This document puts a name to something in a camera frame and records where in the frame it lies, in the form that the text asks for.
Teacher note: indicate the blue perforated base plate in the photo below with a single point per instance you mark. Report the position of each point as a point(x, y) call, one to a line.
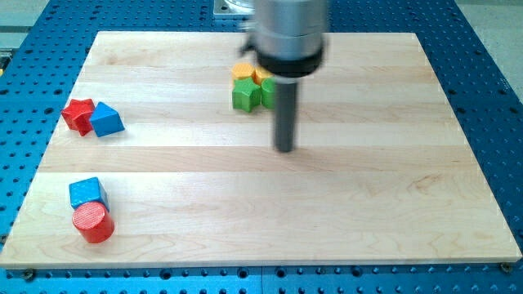
point(474, 46)

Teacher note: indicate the yellow hexagon block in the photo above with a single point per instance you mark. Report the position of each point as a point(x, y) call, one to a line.
point(242, 70)

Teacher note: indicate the red star block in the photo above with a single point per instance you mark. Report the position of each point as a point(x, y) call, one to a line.
point(77, 115)

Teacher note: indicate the orange yellow block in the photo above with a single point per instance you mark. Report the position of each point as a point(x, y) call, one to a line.
point(260, 74)

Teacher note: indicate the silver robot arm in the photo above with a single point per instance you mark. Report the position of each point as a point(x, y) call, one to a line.
point(287, 38)

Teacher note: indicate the light wooden board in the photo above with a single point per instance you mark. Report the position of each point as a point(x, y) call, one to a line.
point(382, 172)

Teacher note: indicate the red cylinder block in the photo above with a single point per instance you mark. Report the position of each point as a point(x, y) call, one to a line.
point(93, 221)

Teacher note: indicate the silver robot mounting plate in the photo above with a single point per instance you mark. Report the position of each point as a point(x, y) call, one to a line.
point(232, 9)

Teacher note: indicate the blue cube block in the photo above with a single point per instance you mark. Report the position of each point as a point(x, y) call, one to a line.
point(88, 190)

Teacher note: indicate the green round block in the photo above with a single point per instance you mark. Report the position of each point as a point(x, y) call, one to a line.
point(268, 93)

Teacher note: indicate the blue triangle block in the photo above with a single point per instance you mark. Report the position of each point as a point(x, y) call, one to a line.
point(105, 120)

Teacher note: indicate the green star block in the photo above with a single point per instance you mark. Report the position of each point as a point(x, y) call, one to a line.
point(246, 94)

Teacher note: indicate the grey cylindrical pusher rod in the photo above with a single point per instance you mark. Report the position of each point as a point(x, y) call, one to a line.
point(285, 113)

